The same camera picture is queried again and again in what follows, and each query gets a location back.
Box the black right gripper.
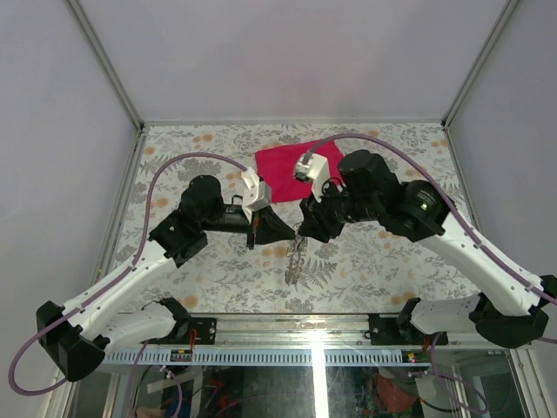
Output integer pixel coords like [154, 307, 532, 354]
[297, 175, 380, 243]

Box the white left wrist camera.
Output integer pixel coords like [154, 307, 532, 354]
[241, 167, 272, 222]

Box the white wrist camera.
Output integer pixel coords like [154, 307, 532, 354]
[241, 167, 272, 222]
[294, 152, 330, 203]

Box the large metal keyring chain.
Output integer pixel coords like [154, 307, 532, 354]
[283, 221, 311, 284]

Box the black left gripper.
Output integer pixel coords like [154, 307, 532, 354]
[203, 205, 299, 251]

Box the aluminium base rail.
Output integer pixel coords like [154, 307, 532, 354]
[99, 311, 534, 365]

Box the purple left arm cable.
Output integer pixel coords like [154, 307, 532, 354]
[9, 152, 249, 395]

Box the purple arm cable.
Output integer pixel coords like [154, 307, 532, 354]
[304, 133, 557, 413]
[9, 152, 249, 395]

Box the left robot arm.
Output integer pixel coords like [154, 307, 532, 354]
[36, 175, 295, 382]

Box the pink cloth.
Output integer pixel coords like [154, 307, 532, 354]
[255, 140, 318, 203]

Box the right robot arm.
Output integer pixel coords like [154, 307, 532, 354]
[294, 150, 556, 348]

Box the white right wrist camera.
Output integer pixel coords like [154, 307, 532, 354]
[294, 152, 330, 203]

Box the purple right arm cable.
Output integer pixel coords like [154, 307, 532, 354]
[304, 133, 557, 413]

